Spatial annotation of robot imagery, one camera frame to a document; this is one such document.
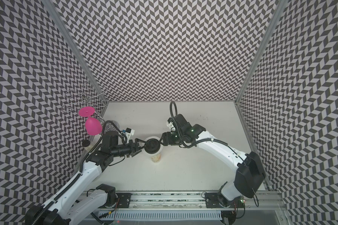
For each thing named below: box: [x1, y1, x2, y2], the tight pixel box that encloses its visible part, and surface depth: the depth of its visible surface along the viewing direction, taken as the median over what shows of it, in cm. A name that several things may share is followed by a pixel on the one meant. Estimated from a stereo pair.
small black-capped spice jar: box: [81, 139, 93, 151], surface depth 84 cm
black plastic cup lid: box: [144, 138, 161, 155], surface depth 75 cm
